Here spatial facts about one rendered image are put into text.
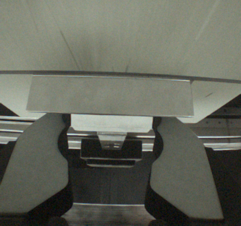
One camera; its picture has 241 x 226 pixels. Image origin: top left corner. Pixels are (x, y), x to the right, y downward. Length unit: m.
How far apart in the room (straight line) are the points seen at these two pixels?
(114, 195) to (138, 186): 0.09
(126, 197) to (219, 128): 0.40
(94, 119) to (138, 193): 0.56
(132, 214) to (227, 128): 0.37
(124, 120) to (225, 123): 0.38
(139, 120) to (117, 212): 0.09
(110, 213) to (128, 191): 0.51
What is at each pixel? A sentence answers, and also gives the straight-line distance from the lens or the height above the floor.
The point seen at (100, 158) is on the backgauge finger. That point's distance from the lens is 0.37.
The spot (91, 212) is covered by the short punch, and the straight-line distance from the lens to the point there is 0.20.
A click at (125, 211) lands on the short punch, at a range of 0.20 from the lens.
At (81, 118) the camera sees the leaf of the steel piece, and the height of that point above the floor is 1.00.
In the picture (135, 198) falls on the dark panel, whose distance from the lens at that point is 0.71.
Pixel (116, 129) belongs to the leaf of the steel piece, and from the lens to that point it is 0.21.
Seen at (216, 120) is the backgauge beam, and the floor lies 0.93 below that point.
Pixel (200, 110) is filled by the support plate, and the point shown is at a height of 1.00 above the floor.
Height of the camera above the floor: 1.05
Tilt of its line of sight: 20 degrees down
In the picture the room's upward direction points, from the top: 179 degrees counter-clockwise
